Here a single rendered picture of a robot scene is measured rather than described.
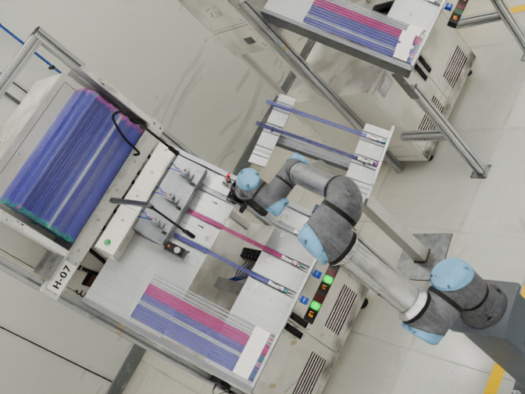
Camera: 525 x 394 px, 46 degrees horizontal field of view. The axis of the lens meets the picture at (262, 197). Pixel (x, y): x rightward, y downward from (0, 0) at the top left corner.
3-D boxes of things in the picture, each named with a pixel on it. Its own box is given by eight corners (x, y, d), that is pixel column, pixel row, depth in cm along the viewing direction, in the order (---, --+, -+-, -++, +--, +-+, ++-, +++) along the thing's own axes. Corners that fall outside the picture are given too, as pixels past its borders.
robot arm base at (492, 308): (512, 287, 189) (498, 271, 184) (499, 331, 184) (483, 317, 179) (469, 282, 201) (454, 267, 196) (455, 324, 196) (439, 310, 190)
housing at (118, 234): (183, 162, 254) (178, 148, 241) (121, 265, 239) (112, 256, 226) (166, 154, 255) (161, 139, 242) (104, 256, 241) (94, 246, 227)
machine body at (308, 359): (376, 295, 299) (298, 229, 266) (315, 431, 278) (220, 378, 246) (291, 274, 351) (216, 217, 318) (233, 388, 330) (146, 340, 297)
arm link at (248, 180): (252, 194, 204) (232, 178, 205) (249, 202, 215) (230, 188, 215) (266, 177, 206) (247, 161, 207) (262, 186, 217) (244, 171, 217)
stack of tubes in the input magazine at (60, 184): (144, 130, 236) (88, 84, 222) (72, 244, 221) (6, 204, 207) (130, 130, 246) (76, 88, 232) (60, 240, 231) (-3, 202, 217)
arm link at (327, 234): (470, 314, 179) (330, 200, 168) (440, 356, 178) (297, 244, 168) (451, 304, 191) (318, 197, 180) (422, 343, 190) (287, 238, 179)
